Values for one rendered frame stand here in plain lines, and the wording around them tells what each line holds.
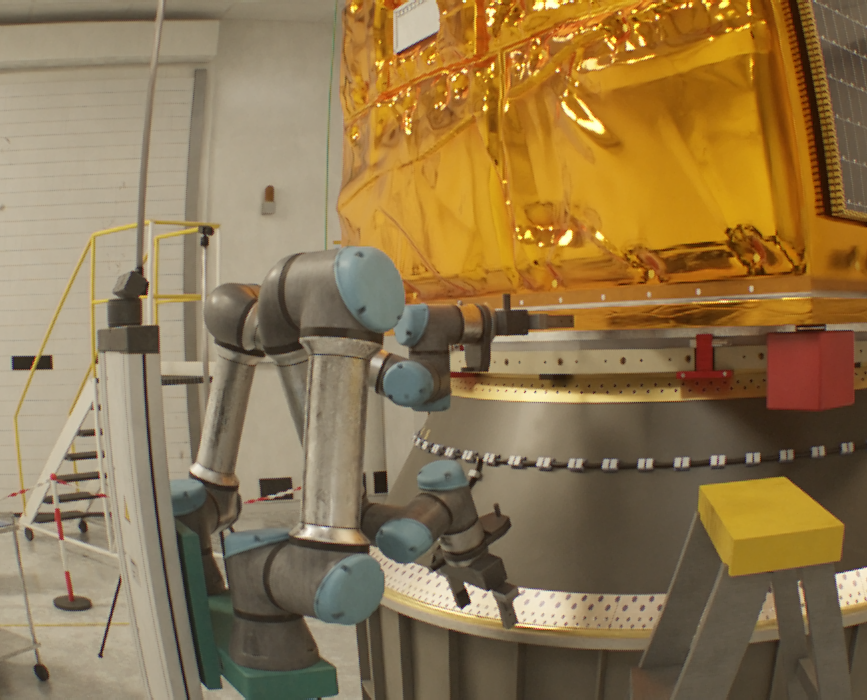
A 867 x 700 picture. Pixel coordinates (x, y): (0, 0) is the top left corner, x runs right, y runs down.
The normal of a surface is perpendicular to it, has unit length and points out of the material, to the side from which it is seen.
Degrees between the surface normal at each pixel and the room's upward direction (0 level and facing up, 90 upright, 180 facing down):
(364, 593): 97
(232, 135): 90
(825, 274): 91
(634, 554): 62
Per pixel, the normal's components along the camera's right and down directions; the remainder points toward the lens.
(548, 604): -0.44, -0.72
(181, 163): 0.49, -0.01
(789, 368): -0.88, 0.03
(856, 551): -0.01, -0.47
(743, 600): -0.16, -0.05
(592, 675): -0.53, 0.01
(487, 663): -0.70, 0.02
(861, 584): -0.02, -0.73
